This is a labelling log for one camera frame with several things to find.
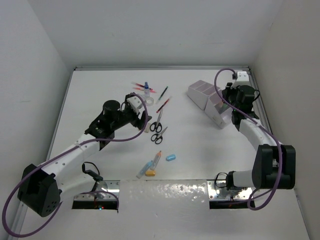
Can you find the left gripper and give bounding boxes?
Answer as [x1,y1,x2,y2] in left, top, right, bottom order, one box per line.
[110,96,151,130]

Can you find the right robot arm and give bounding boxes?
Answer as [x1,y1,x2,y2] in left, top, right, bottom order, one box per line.
[222,82,296,190]

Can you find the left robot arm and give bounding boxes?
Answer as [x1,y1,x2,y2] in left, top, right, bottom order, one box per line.
[17,93,151,217]

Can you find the clear tape roll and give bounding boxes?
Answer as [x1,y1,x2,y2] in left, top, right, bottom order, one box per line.
[144,97,155,107]

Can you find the pink red pen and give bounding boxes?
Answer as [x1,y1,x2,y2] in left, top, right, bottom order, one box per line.
[132,87,157,94]

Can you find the white organizer box right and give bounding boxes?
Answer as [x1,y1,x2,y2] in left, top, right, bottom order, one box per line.
[204,93,233,129]

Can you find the white organizer box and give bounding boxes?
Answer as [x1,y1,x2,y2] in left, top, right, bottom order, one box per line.
[187,80,216,110]
[204,93,233,129]

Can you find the blue spray bottle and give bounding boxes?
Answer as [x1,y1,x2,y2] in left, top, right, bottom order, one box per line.
[143,82,150,98]

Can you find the grey white eraser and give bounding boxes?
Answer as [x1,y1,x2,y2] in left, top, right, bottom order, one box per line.
[144,122,151,133]

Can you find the dark red pen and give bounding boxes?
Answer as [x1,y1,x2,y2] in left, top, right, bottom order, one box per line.
[131,82,145,88]

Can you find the large black scissors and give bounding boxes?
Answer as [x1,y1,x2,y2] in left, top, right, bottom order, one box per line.
[149,109,163,133]

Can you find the white organizer box left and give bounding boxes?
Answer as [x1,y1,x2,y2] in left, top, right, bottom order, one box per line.
[187,80,216,110]

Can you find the small black scissors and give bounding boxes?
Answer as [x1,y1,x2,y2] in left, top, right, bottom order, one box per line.
[150,127,167,145]

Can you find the grey orange-tip highlighter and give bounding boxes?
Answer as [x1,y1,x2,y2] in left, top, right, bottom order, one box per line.
[150,150,162,171]

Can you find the blue highlighter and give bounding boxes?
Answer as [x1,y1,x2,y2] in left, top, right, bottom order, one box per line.
[136,160,153,179]

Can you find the blue highlighter cap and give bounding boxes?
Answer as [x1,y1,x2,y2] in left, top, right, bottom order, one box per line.
[166,154,176,162]

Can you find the yellow highlighter cap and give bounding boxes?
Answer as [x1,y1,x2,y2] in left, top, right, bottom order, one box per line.
[145,170,156,177]

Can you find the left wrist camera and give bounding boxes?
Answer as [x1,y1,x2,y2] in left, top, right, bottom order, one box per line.
[127,96,143,115]

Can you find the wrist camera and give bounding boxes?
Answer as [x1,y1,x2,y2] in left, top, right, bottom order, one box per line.
[127,96,143,115]
[232,71,250,84]

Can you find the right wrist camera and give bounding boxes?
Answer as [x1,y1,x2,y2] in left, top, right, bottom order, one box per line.
[232,71,250,84]

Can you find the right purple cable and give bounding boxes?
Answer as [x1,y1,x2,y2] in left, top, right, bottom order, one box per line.
[214,67,285,211]

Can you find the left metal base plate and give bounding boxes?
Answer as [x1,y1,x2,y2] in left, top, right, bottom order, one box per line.
[73,180,120,201]

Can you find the metal base plate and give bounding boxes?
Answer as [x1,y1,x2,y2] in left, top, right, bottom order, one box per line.
[207,179,253,202]
[73,180,120,201]

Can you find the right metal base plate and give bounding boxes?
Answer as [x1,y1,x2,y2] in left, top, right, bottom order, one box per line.
[207,179,253,202]

